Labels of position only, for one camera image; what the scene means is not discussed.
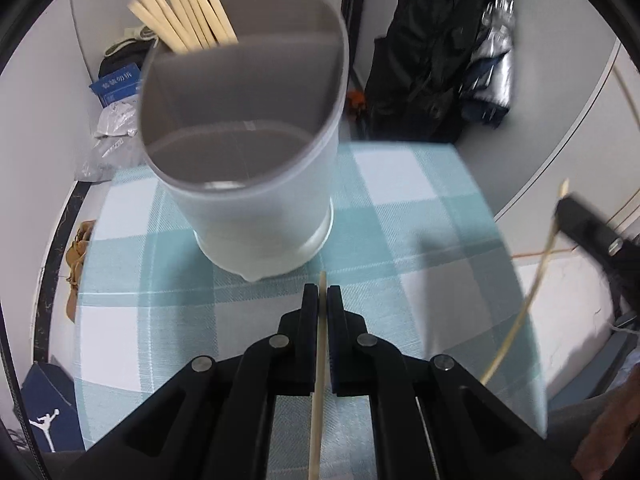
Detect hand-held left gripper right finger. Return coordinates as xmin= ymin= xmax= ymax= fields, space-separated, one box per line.
xmin=327 ymin=285 xmax=586 ymax=480

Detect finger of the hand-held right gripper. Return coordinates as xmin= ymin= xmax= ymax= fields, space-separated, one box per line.
xmin=555 ymin=196 xmax=629 ymax=262

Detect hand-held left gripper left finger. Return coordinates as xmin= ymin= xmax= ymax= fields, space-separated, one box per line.
xmin=60 ymin=284 xmax=321 ymax=480

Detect pale wooden chopstick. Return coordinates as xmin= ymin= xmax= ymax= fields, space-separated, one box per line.
xmin=307 ymin=270 xmax=329 ymax=480
xmin=480 ymin=178 xmax=571 ymax=385

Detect white grey utensil holder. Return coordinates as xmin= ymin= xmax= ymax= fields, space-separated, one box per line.
xmin=137 ymin=0 xmax=349 ymax=283

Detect bunch of wooden chopsticks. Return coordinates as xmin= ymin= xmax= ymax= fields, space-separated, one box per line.
xmin=127 ymin=0 xmax=240 ymax=54

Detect person's right forearm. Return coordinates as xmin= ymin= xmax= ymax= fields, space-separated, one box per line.
xmin=572 ymin=377 xmax=640 ymax=480

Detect teal checked tablecloth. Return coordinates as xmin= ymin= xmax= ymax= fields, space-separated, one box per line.
xmin=70 ymin=141 xmax=551 ymax=480

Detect person's grey trousers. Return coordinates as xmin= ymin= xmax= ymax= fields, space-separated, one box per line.
xmin=545 ymin=332 xmax=632 ymax=461

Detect silver folding umbrella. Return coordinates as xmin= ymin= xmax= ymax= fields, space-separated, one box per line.
xmin=460 ymin=0 xmax=518 ymax=128

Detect black backpack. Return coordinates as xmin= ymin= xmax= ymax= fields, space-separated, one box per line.
xmin=362 ymin=0 xmax=493 ymax=143

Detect brown shoe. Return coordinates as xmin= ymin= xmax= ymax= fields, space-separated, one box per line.
xmin=64 ymin=220 xmax=97 ymax=322

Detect grey plastic bag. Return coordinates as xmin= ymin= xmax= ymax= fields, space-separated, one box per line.
xmin=75 ymin=132 xmax=151 ymax=183

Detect dark blue shoe box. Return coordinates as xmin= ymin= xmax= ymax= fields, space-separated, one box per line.
xmin=20 ymin=362 xmax=87 ymax=453

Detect blue cardboard box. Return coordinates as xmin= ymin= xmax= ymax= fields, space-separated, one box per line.
xmin=90 ymin=64 xmax=146 ymax=108

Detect black bag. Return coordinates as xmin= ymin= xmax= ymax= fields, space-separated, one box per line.
xmin=98 ymin=37 xmax=161 ymax=81

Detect beige cloth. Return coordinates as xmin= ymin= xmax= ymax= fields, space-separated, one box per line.
xmin=105 ymin=25 xmax=161 ymax=56

